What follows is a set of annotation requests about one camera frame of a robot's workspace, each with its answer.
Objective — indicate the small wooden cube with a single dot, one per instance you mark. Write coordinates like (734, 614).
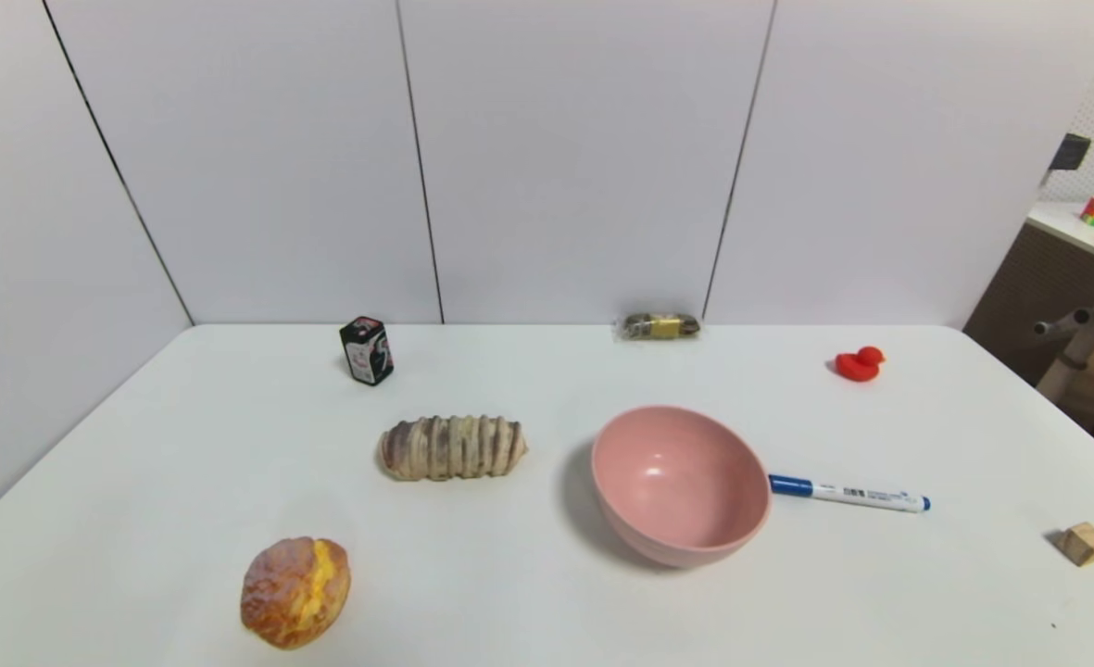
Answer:
(1086, 544)

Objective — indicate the round bun with yellow cream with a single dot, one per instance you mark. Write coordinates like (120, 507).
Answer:
(292, 593)

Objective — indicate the black device on stand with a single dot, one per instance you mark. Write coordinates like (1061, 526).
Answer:
(1069, 151)

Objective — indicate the white background desk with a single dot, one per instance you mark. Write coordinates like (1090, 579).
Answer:
(1088, 232)

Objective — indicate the red rubber duck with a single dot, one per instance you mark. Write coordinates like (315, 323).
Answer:
(858, 366)

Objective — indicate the long striped bread roll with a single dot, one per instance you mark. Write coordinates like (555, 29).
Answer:
(452, 448)

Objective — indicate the pink bowl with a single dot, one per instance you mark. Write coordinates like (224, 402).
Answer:
(676, 486)

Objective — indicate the white marker with blue cap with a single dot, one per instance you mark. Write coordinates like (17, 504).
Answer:
(857, 494)

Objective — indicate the small black printed carton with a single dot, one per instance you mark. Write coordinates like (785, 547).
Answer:
(366, 352)

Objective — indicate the wrapped snack packet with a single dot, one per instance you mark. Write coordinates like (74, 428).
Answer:
(662, 326)

